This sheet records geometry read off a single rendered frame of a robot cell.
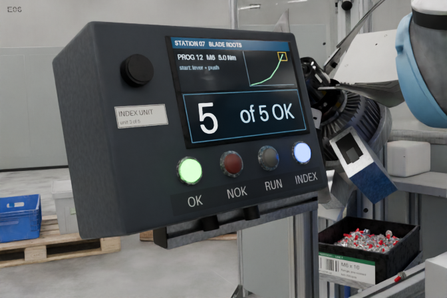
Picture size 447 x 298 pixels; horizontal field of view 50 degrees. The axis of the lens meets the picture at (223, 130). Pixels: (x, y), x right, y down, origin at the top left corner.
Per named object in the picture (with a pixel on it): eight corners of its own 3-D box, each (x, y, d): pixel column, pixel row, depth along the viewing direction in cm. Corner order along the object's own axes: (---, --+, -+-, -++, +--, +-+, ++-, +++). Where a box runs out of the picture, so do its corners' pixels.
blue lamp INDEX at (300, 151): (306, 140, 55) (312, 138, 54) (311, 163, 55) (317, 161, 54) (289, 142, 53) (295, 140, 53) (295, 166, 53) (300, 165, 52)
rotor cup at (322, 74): (303, 90, 144) (279, 61, 137) (347, 76, 134) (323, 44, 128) (295, 128, 136) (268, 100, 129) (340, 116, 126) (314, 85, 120)
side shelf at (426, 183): (388, 173, 192) (387, 166, 191) (481, 186, 163) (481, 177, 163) (350, 183, 177) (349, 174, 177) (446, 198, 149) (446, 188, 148)
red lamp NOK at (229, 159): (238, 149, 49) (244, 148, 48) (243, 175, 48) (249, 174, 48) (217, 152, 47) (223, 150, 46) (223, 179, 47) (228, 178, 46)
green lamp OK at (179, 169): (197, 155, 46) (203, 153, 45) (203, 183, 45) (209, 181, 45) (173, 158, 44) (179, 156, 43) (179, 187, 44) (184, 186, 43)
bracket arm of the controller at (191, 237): (302, 205, 67) (301, 183, 67) (318, 209, 65) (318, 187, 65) (152, 243, 53) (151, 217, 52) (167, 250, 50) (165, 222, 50)
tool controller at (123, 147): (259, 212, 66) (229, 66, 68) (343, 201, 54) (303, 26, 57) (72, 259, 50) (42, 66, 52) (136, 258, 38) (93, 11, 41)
